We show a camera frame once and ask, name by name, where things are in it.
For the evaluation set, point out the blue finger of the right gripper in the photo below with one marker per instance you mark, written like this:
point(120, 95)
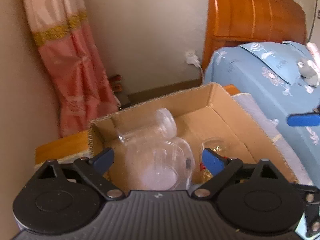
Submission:
point(300, 120)

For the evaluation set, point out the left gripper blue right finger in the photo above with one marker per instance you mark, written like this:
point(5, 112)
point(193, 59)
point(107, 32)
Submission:
point(223, 171)

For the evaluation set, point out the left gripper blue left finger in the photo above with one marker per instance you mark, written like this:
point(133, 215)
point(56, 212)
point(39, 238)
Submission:
point(92, 170)

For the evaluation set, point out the jar of gold beads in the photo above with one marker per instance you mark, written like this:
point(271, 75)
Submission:
point(213, 158)

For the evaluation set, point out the clear round plastic bowl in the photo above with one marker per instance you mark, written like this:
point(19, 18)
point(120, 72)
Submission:
point(160, 165)

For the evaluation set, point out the brown cardboard box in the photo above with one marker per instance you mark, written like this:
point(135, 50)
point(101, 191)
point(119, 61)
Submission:
point(200, 113)

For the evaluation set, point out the clear plastic cup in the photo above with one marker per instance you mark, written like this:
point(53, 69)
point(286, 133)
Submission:
point(155, 125)

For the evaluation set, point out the wooden bedside table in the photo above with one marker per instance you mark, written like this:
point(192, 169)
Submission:
point(62, 147)

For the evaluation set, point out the blue floral bed sheet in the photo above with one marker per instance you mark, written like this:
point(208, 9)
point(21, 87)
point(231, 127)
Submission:
point(276, 98)

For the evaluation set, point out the grey plush toy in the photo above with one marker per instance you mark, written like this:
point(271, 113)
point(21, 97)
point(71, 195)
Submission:
point(309, 72)

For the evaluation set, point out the blue floral pillow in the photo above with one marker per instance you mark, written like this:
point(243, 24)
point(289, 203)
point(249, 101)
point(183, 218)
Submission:
point(282, 57)

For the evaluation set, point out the orange wooden headboard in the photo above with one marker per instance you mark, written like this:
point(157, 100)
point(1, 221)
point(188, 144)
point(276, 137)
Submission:
point(234, 22)

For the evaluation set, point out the pink orange curtain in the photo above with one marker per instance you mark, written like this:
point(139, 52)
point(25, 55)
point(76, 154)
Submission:
point(61, 31)

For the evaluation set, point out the white wall plug charger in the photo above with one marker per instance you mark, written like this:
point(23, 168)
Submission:
point(192, 59)

